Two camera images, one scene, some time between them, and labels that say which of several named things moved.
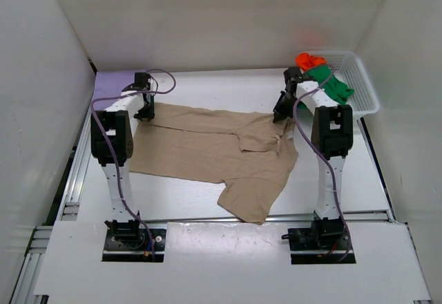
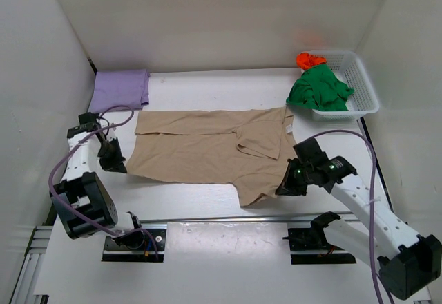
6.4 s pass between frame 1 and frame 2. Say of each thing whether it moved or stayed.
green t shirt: stayed
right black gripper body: moved
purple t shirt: stayed
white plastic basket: stayed
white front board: stayed
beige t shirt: moved
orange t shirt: stayed
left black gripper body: moved
